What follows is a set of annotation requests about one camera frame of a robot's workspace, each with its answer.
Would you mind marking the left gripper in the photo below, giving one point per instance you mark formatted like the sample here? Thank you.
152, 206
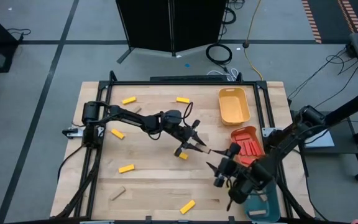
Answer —
183, 133

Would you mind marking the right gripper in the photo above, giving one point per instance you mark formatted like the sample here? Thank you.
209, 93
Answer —
232, 169

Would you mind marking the yellow wooden block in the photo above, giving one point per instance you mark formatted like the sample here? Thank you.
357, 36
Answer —
129, 100
184, 156
183, 100
187, 206
126, 168
117, 133

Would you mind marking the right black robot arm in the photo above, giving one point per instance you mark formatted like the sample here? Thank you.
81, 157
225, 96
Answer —
278, 152

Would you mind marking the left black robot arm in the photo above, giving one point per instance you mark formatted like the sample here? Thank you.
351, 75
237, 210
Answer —
135, 117

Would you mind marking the orange plastic bin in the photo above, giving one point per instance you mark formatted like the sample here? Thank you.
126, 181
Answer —
253, 132

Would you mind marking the yellow plastic bin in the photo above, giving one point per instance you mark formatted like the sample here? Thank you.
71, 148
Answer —
245, 107

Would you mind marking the black power strip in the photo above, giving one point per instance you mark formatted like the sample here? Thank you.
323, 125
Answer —
191, 78

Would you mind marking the teal plastic bin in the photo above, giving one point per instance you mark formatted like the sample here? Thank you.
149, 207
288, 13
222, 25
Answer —
272, 205

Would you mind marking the white paper sheet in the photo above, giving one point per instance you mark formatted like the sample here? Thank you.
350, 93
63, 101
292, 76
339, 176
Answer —
325, 141

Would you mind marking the grey side cart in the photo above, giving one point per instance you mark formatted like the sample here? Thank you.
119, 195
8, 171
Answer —
340, 149

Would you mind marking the black folding partition screen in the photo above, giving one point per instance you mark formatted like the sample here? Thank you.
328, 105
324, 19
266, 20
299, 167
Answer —
148, 25

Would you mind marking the pink round object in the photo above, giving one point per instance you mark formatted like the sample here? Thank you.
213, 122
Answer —
357, 222

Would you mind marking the black aluminium table frame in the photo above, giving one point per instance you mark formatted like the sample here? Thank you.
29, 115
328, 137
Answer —
247, 83

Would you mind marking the black camera stand beam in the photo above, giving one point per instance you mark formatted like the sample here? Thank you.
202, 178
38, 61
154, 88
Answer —
353, 107

